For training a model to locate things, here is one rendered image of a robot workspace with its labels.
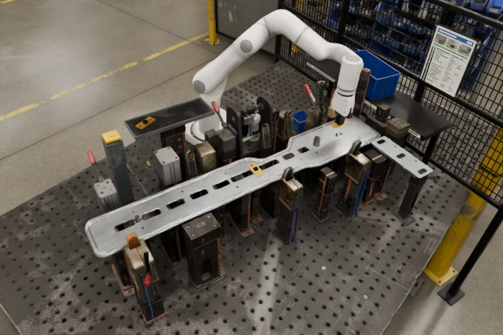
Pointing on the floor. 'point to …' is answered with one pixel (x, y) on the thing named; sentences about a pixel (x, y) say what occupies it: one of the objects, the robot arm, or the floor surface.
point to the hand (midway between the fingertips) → (340, 120)
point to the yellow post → (463, 222)
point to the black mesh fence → (449, 292)
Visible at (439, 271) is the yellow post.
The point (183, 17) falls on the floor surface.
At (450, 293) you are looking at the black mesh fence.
